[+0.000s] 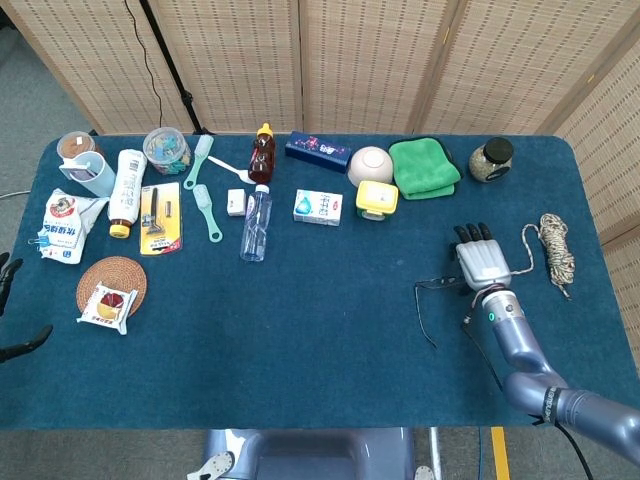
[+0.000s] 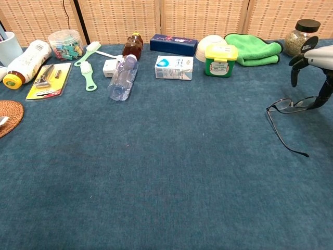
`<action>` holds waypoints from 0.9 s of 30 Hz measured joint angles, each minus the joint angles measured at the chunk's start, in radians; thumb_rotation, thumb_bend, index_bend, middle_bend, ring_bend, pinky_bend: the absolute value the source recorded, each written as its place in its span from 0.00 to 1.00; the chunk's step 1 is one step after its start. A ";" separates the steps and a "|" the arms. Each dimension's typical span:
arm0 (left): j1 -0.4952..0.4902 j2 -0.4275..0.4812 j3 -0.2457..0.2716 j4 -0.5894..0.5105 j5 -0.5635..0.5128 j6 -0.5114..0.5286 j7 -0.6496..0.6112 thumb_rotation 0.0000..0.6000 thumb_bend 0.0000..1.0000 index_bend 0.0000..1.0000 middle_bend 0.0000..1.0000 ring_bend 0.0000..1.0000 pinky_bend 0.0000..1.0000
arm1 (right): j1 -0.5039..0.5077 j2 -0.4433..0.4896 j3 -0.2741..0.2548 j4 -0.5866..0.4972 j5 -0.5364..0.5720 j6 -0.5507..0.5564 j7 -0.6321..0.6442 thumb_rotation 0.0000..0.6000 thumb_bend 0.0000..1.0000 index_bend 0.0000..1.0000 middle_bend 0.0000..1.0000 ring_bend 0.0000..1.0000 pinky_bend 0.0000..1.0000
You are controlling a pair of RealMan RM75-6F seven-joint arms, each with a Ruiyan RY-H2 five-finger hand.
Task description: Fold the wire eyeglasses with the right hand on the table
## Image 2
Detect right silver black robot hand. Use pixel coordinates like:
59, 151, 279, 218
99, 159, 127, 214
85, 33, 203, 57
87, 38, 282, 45
288, 44, 333, 110

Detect thin metal-frame eyeglasses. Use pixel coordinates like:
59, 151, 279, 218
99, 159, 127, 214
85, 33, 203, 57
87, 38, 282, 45
265, 96, 319, 158

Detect glass jar black lid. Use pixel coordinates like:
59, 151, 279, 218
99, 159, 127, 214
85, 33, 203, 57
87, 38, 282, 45
283, 19, 322, 58

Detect folded green towel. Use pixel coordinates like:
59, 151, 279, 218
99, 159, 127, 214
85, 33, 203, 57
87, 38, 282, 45
224, 33, 284, 67

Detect green container yellow lid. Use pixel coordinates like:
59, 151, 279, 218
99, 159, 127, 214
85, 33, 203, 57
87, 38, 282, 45
204, 44, 239, 78

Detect upturned white bowl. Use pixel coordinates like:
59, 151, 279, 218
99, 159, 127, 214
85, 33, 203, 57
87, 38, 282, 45
195, 34, 227, 63

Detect white blue milk carton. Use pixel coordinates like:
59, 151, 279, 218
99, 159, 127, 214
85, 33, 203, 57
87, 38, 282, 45
155, 55, 194, 81

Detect dark blue long box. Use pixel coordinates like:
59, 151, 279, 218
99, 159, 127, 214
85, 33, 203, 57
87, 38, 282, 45
149, 34, 198, 57

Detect brown honey bottle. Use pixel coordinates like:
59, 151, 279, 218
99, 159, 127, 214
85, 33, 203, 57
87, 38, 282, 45
122, 32, 144, 61

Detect clear plastic water bottle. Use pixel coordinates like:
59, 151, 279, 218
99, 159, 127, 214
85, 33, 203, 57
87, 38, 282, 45
107, 54, 139, 102

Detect bamboo folding screen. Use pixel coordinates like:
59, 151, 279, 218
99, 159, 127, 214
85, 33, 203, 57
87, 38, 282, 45
0, 0, 333, 48

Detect small white box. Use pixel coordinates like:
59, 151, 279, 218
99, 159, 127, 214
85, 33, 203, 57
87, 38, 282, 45
102, 59, 120, 78

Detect white plastic spoon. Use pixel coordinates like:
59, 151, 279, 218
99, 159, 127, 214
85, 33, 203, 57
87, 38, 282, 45
95, 50, 123, 62

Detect blue table cloth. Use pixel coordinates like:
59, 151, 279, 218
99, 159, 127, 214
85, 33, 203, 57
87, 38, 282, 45
0, 39, 333, 250

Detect long green white brush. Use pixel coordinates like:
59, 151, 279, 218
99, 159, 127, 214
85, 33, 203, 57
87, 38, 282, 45
74, 41, 102, 67

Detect short green white brush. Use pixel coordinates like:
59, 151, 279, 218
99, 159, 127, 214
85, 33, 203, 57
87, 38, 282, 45
80, 61, 98, 92

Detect clear tub of binder clips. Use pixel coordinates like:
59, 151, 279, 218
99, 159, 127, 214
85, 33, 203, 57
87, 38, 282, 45
48, 29, 84, 62

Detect razor on yellow card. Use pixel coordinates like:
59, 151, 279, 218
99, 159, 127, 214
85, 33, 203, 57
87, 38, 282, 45
25, 62, 72, 102

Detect white bottle yellow cap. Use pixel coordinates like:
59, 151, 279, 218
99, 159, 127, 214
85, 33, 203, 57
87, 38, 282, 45
2, 39, 53, 90

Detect light blue cup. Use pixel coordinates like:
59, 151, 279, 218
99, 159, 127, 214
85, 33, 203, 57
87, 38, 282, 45
0, 31, 23, 67

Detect round woven coaster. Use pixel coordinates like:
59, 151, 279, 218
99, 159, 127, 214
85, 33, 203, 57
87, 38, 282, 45
0, 100, 24, 139

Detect thin black hanging cable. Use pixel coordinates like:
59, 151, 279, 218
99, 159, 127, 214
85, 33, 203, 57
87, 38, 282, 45
63, 0, 71, 31

